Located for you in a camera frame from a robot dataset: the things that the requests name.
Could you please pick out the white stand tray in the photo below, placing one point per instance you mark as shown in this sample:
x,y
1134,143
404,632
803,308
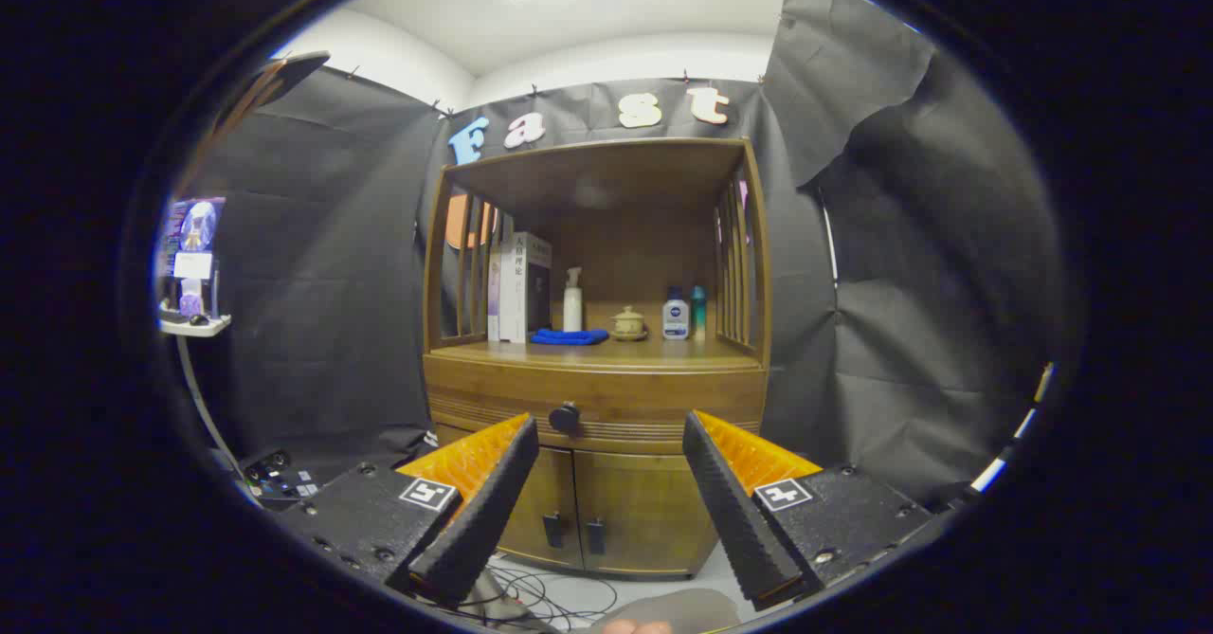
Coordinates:
x,y
194,327

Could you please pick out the white pump bottle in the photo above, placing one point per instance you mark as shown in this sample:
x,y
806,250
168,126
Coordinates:
x,y
572,307

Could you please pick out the computer monitor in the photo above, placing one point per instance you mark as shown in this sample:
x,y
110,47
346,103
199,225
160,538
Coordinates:
x,y
194,245

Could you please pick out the wooden drawer with black knob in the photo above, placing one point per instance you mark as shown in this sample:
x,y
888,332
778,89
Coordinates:
x,y
644,407

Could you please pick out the thick white book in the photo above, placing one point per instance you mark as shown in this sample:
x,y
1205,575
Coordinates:
x,y
516,283

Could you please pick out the wooden cabinet door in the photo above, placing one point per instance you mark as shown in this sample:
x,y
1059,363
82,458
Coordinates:
x,y
644,511
545,492

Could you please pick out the thin pale purple book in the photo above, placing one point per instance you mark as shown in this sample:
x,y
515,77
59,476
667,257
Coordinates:
x,y
493,293

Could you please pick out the blue folded cloth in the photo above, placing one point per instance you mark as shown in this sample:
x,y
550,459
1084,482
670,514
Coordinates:
x,y
569,336

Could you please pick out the white lotion bottle blue cap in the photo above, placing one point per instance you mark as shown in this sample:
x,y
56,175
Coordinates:
x,y
676,316

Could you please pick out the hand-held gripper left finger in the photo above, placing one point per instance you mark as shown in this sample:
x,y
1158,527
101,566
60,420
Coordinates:
x,y
493,511

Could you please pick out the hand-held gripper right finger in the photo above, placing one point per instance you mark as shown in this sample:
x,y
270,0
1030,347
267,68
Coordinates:
x,y
734,520

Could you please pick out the white stand pole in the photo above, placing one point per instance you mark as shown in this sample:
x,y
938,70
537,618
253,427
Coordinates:
x,y
197,397

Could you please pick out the wooden countertop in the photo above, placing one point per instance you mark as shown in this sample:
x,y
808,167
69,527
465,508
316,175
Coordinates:
x,y
644,352

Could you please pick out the beige lidded tea cup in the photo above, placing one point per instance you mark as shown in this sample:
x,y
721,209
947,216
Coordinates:
x,y
628,321

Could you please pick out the teal slim bottle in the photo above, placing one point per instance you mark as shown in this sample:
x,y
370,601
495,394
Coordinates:
x,y
699,312

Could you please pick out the wooden cabinet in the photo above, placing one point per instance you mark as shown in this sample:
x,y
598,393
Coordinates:
x,y
654,179

